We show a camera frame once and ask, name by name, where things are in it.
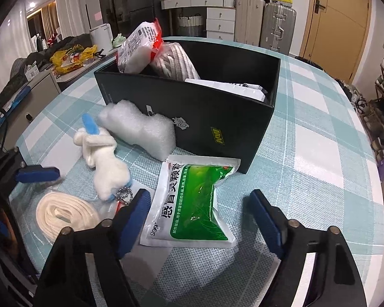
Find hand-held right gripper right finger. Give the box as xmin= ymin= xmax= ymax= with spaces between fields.
xmin=250 ymin=189 xmax=368 ymax=307

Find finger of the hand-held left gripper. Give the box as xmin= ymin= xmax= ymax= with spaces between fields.
xmin=14 ymin=166 xmax=61 ymax=183
xmin=0 ymin=147 xmax=28 ymax=175

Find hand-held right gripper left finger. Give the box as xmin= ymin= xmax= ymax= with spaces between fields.
xmin=34 ymin=188 xmax=152 ymax=307

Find cream ribbon roll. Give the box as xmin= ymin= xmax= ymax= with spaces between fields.
xmin=35 ymin=185 xmax=122 ymax=244

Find white plush toy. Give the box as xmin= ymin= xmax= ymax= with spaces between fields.
xmin=73 ymin=113 xmax=135 ymax=205

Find green medicine packet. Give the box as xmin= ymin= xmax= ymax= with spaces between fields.
xmin=140 ymin=154 xmax=242 ymax=248

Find white foam piece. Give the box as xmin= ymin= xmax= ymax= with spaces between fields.
xmin=97 ymin=100 xmax=176 ymax=162

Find black cardboard box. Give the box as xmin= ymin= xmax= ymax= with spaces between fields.
xmin=94 ymin=39 xmax=281 ymax=175

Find red white tissue pack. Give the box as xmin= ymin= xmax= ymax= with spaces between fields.
xmin=116 ymin=18 xmax=165 ymax=73

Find striped cord bundle bag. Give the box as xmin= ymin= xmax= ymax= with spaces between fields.
xmin=149 ymin=42 xmax=201 ymax=80

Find blue white packet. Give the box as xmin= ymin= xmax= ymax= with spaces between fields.
xmin=0 ymin=97 xmax=29 ymax=119

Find beige low cabinet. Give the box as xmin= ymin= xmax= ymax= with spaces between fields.
xmin=0 ymin=49 xmax=117 ymax=154

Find small white carton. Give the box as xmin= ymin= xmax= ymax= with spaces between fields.
xmin=24 ymin=65 xmax=40 ymax=80

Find yellow plastic bag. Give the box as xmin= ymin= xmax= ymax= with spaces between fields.
xmin=49 ymin=45 xmax=98 ymax=75

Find black clothing pile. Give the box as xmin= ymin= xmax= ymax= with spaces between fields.
xmin=6 ymin=34 xmax=93 ymax=71

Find white bin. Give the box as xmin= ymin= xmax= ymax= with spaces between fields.
xmin=90 ymin=23 xmax=113 ymax=50

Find pile of sandals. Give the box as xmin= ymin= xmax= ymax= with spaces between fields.
xmin=336 ymin=78 xmax=368 ymax=116

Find pale green plastic bag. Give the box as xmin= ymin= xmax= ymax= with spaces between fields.
xmin=111 ymin=33 xmax=127 ymax=50

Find white curtains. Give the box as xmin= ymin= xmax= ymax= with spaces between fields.
xmin=0 ymin=0 xmax=100 ymax=64

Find wooden shoe rack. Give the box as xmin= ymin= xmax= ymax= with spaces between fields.
xmin=368 ymin=40 xmax=384 ymax=167

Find silver suitcase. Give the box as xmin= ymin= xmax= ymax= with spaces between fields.
xmin=259 ymin=2 xmax=297 ymax=55

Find dark grey refrigerator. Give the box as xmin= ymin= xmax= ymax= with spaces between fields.
xmin=125 ymin=0 xmax=167 ymax=36

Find beige suitcase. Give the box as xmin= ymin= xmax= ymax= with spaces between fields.
xmin=234 ymin=0 xmax=266 ymax=43

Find woven laundry basket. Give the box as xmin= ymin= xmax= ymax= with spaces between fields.
xmin=176 ymin=14 xmax=203 ymax=37

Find white desk with drawers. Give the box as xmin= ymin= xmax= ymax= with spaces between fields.
xmin=161 ymin=0 xmax=240 ymax=41

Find wooden door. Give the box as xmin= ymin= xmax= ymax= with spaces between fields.
xmin=299 ymin=0 xmax=371 ymax=84

